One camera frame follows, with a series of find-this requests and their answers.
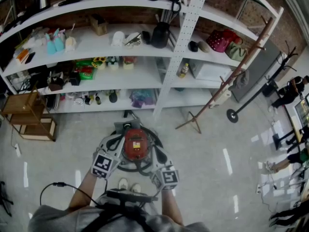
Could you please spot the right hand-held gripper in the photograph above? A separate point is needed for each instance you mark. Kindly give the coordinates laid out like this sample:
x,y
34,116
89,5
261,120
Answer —
x,y
169,178

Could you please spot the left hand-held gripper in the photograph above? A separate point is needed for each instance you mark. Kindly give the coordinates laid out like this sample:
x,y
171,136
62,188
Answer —
x,y
102,165

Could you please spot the vacuum power switch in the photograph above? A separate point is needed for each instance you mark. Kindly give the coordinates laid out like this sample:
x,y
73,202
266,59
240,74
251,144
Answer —
x,y
136,151

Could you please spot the person's left forearm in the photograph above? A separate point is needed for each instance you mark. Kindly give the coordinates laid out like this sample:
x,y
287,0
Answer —
x,y
83,192

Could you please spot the person's right forearm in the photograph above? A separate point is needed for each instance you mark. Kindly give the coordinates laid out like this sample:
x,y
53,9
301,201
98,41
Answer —
x,y
170,207

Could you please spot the grey vacuum floor nozzle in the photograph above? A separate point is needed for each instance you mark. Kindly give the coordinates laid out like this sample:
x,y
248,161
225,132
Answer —
x,y
118,128

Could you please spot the red canister vacuum cleaner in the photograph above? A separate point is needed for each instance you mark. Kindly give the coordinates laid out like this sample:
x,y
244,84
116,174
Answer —
x,y
141,169

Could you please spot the metal vacuum wand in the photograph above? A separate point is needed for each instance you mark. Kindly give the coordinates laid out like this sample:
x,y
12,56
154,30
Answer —
x,y
134,116

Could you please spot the person's white right shoe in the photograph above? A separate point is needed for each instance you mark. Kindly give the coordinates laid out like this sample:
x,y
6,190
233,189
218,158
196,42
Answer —
x,y
136,188

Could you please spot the person's white shoe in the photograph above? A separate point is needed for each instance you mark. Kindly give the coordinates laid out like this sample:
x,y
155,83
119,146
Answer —
x,y
136,188
123,184

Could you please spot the person's white left shoe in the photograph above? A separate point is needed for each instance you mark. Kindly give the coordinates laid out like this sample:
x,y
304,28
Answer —
x,y
123,184

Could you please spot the black chest-mounted box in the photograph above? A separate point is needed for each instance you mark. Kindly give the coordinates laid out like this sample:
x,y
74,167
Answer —
x,y
131,195

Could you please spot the dark green bottle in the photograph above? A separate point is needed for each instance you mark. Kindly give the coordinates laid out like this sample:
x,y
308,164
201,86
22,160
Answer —
x,y
98,100

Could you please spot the black oval brush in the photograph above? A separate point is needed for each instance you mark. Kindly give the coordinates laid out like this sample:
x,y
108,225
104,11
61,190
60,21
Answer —
x,y
113,97

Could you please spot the white plastic bottle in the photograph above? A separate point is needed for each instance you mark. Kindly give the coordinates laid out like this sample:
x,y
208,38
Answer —
x,y
122,95

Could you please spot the brown coat rack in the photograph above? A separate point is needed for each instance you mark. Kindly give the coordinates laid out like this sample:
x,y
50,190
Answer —
x,y
193,120

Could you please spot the black adapter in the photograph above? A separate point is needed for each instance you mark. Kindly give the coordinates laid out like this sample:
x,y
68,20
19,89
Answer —
x,y
87,100

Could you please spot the purple foil bundle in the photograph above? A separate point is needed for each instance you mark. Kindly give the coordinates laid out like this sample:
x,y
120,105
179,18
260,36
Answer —
x,y
142,99

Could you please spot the teal bucket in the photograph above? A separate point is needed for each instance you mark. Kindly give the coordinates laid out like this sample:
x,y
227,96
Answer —
x,y
179,89

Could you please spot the stack of thin trays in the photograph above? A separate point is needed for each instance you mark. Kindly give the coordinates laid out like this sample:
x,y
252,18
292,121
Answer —
x,y
51,103

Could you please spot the small black box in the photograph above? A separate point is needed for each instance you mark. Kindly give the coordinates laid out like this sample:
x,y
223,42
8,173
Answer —
x,y
75,80

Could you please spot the green snack packet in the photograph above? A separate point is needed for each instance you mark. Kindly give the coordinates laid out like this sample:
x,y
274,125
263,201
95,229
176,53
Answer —
x,y
85,74

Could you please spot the white metal shelving unit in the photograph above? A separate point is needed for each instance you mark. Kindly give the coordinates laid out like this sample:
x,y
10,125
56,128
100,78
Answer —
x,y
144,74

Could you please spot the blue flower pot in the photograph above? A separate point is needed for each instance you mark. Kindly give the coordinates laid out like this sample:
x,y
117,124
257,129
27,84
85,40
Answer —
x,y
113,66

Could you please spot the red flower pot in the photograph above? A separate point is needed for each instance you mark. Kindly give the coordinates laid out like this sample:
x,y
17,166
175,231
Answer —
x,y
129,66

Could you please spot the sunflower pot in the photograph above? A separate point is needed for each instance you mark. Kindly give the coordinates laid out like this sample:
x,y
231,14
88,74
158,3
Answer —
x,y
101,65

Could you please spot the dark brown cap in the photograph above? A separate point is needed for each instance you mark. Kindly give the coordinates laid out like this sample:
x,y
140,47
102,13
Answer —
x,y
56,84

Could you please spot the black coat stand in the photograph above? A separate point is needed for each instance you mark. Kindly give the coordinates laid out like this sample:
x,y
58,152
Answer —
x,y
235,118

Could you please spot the white plastic bin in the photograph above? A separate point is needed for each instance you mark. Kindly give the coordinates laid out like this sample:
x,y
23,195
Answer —
x,y
223,97

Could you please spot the yellow drink bottle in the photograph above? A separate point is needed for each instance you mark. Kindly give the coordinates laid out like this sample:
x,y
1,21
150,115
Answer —
x,y
184,71

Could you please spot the person's grey shirt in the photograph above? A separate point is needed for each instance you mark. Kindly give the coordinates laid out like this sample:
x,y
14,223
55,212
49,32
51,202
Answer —
x,y
60,219

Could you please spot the white power strip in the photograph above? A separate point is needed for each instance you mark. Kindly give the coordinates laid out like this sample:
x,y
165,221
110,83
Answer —
x,y
18,150

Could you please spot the wooden step stool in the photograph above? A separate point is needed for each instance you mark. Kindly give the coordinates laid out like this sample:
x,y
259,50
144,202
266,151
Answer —
x,y
17,104

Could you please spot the cream soft toy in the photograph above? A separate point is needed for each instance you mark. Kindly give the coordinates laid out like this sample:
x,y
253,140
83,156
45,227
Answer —
x,y
70,45

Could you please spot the grey hat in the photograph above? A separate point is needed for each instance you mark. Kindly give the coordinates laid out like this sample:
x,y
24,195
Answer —
x,y
240,81

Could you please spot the black pouch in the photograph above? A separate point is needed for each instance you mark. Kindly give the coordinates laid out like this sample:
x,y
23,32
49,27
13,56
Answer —
x,y
146,37

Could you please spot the teal spray bottle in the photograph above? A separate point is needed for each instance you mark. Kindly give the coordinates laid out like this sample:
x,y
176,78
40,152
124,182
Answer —
x,y
59,43
50,47

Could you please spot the black jar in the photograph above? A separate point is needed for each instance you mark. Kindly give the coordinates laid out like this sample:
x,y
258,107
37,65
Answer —
x,y
160,36

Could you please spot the black oval case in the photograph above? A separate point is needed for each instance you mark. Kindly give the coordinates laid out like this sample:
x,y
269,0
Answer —
x,y
193,46

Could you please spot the cardboard box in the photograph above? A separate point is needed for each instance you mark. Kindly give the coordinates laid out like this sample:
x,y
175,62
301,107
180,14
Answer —
x,y
99,26

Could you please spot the olive oval case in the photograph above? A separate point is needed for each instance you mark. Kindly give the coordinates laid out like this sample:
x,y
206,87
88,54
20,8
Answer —
x,y
204,47

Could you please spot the black phone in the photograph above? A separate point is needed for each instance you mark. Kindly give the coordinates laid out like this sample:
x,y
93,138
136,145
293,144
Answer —
x,y
30,57

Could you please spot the grey refrigerator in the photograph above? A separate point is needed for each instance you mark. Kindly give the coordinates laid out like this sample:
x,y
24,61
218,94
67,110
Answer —
x,y
256,76

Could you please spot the orange and white box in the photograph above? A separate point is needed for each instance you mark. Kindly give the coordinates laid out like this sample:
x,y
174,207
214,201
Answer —
x,y
21,55

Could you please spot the black waste bin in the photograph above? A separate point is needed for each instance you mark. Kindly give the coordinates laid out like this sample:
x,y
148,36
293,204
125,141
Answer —
x,y
270,89

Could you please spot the green handbag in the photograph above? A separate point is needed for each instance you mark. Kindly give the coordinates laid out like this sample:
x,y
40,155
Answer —
x,y
235,53

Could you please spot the maroon dotted bag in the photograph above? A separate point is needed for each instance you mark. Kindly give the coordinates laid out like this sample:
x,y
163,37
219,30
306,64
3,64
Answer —
x,y
217,42

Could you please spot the clear plastic bag bundle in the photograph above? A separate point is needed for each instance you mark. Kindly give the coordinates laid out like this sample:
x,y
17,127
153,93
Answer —
x,y
36,39

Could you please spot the red bag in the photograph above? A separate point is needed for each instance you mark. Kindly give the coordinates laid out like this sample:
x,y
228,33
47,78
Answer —
x,y
233,36

